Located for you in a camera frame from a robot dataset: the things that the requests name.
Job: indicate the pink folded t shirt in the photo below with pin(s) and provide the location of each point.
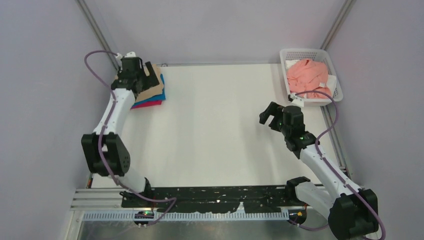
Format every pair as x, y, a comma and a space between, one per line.
146, 104

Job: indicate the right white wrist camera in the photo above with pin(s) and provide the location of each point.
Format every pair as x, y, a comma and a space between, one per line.
296, 100

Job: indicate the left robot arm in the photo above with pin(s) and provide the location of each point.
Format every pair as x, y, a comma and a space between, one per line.
105, 152

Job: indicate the beige t shirt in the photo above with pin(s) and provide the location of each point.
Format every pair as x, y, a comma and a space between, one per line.
142, 79

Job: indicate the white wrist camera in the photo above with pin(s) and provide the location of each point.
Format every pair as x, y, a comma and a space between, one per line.
130, 54
296, 100

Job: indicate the white slotted cable duct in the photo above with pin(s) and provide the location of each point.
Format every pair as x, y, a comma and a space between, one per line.
148, 215

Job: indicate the white plastic basket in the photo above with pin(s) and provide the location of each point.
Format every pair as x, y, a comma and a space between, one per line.
316, 55

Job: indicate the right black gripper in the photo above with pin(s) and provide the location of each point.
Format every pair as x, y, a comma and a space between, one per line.
275, 110

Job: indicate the blue folded t shirt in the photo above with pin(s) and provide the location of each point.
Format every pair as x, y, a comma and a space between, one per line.
154, 97

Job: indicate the salmon t shirt in basket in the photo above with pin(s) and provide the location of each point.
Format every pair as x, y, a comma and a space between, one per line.
308, 75

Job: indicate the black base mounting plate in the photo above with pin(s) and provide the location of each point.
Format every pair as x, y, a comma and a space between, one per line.
214, 199

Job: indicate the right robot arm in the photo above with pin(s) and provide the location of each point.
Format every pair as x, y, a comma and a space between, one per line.
350, 210

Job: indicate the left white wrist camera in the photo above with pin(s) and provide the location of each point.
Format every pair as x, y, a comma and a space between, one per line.
130, 54

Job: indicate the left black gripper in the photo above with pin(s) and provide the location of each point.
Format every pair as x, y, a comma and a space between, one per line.
153, 81

